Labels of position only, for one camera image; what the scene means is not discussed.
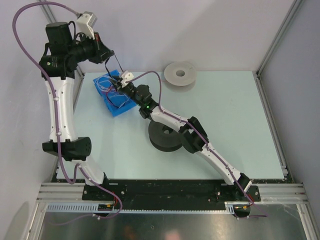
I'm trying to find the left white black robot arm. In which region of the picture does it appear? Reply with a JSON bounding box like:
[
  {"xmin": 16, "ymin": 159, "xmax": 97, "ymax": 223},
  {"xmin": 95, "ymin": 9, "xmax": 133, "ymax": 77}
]
[{"xmin": 39, "ymin": 20, "xmax": 114, "ymax": 200}]

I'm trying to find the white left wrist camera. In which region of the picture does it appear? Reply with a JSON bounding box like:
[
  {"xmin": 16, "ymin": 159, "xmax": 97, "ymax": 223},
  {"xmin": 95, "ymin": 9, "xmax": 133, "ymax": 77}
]
[{"xmin": 76, "ymin": 11, "xmax": 97, "ymax": 40}]

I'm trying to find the black filament spool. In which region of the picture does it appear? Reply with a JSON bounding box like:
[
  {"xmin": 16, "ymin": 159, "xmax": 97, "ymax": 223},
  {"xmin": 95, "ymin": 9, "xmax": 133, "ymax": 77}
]
[{"xmin": 148, "ymin": 121, "xmax": 183, "ymax": 152}]

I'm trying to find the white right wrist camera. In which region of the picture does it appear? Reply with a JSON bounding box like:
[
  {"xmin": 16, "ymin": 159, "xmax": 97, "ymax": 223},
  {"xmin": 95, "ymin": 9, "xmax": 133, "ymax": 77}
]
[{"xmin": 119, "ymin": 70, "xmax": 135, "ymax": 86}]

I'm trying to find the blue plastic bin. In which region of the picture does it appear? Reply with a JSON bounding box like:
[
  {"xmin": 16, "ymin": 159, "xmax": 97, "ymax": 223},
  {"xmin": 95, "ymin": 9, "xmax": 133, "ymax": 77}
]
[{"xmin": 93, "ymin": 73, "xmax": 137, "ymax": 117}]

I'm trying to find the aluminium frame post left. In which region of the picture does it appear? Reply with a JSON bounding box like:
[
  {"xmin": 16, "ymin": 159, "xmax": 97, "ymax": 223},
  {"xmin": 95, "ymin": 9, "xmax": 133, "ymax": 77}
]
[{"xmin": 37, "ymin": 0, "xmax": 86, "ymax": 78}]

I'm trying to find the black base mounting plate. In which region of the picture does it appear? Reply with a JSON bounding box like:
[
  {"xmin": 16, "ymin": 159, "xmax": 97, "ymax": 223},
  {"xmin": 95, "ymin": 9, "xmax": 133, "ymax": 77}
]
[{"xmin": 82, "ymin": 179, "xmax": 248, "ymax": 210}]

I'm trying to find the white perforated filament spool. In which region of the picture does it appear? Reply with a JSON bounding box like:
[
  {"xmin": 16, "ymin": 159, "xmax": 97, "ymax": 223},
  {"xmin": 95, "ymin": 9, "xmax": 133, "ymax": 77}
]
[{"xmin": 163, "ymin": 61, "xmax": 198, "ymax": 93}]

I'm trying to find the bundle of thin wires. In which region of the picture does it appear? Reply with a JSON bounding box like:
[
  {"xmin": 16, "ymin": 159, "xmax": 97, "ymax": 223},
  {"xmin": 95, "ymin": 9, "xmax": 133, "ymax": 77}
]
[{"xmin": 94, "ymin": 74, "xmax": 133, "ymax": 109}]

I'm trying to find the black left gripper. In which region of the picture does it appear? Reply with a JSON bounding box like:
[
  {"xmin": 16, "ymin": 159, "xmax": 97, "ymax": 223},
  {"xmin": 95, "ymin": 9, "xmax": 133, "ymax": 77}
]
[{"xmin": 66, "ymin": 29, "xmax": 113, "ymax": 64}]

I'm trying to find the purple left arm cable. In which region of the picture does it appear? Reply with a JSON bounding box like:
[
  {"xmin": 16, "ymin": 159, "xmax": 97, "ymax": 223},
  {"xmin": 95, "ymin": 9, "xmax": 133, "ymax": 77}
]
[{"xmin": 12, "ymin": 1, "xmax": 123, "ymax": 226}]

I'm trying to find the grey slotted cable duct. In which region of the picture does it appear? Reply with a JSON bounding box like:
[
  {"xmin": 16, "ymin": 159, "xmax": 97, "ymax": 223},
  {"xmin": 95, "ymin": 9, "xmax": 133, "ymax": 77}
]
[{"xmin": 46, "ymin": 202, "xmax": 249, "ymax": 214}]

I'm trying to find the aluminium frame post right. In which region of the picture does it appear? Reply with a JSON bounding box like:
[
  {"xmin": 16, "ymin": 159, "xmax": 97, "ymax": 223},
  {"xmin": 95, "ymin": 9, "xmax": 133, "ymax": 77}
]
[{"xmin": 256, "ymin": 0, "xmax": 305, "ymax": 76}]

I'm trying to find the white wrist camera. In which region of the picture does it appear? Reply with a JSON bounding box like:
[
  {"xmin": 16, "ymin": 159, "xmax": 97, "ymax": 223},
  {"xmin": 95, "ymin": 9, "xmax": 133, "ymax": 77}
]
[
  {"xmin": 119, "ymin": 70, "xmax": 135, "ymax": 86},
  {"xmin": 76, "ymin": 11, "xmax": 97, "ymax": 40}
]

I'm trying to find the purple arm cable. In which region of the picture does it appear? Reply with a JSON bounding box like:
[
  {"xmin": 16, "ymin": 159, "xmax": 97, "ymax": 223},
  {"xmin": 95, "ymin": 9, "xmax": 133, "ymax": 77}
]
[
  {"xmin": 12, "ymin": 1, "xmax": 123, "ymax": 226},
  {"xmin": 127, "ymin": 71, "xmax": 270, "ymax": 218}
]

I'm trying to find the aluminium frame post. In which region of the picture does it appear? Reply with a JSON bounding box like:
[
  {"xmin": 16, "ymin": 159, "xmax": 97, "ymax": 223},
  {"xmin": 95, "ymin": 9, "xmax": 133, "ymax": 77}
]
[
  {"xmin": 256, "ymin": 0, "xmax": 305, "ymax": 76},
  {"xmin": 37, "ymin": 0, "xmax": 86, "ymax": 78}
]

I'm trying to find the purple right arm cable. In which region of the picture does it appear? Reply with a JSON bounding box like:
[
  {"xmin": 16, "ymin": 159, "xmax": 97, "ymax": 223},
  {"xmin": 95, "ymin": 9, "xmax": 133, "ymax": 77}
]
[{"xmin": 127, "ymin": 71, "xmax": 270, "ymax": 218}]

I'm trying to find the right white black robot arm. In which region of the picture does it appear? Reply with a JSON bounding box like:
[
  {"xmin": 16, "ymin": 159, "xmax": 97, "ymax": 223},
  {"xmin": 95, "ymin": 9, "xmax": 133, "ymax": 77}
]
[{"xmin": 112, "ymin": 80, "xmax": 252, "ymax": 201}]

